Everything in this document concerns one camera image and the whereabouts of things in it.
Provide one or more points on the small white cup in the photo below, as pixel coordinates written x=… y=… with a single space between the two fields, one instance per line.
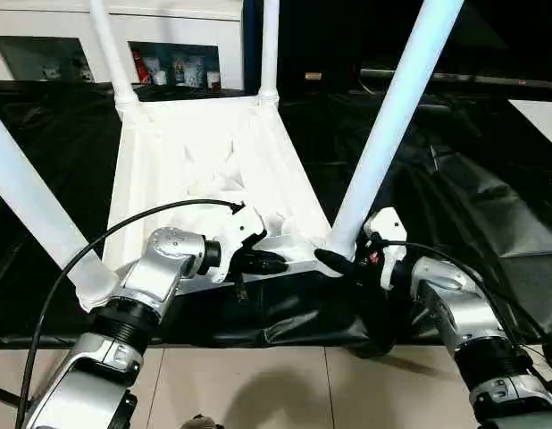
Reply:
x=213 y=79

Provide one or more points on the small tan tape piece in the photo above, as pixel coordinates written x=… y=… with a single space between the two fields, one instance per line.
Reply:
x=313 y=76

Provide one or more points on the red bottle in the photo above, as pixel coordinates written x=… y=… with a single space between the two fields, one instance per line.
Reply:
x=139 y=69

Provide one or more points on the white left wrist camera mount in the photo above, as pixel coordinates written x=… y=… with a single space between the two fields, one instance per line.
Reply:
x=242 y=228

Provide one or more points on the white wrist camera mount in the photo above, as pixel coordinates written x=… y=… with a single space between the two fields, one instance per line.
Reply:
x=390 y=223
x=242 y=228

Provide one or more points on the grey robot body part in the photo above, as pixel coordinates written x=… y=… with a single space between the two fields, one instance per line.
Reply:
x=200 y=422

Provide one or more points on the white cabinet with glass doors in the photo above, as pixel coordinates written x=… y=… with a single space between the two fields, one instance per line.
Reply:
x=178 y=22

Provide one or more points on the white flat board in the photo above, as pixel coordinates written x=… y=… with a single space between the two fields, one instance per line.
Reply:
x=539 y=123

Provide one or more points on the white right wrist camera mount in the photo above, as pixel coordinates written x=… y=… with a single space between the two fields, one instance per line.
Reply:
x=390 y=223

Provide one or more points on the black stand leg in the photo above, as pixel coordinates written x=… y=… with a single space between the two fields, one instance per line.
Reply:
x=10 y=393

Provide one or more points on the black plastic mat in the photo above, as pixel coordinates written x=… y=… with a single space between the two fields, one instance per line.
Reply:
x=481 y=201

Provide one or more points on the long dark metal rod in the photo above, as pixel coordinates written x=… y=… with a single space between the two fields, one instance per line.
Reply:
x=481 y=80

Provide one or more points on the white plastic table top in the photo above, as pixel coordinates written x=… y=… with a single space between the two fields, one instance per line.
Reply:
x=204 y=147

